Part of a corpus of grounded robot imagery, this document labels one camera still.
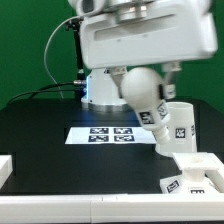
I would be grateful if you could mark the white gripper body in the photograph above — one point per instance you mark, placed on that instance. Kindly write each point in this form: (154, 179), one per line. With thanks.
(172, 30)

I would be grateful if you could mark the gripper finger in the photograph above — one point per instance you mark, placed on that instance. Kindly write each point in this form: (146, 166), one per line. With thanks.
(171, 70)
(117, 75)

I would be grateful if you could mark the white lamp bulb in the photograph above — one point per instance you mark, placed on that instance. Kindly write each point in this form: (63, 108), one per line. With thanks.
(142, 89)

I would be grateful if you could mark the white lamp base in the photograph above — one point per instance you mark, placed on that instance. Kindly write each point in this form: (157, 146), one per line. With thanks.
(193, 178)

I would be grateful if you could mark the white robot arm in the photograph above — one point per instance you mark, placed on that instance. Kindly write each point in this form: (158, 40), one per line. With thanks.
(102, 93)

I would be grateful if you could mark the white lamp shade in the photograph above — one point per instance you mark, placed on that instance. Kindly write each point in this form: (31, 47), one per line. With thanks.
(182, 130)

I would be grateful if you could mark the paper sheet with markers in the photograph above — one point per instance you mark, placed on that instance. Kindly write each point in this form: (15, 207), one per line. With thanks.
(109, 135)

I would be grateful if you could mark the black camera on stand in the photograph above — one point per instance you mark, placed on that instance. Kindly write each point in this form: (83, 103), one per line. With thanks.
(74, 25)

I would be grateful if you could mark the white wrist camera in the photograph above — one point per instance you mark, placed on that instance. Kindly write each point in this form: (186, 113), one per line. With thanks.
(90, 7)

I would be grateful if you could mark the white front rail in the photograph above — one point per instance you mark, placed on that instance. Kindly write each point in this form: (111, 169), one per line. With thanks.
(111, 208)

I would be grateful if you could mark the white left corner bracket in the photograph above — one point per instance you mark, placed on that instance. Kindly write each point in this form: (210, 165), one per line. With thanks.
(6, 168)

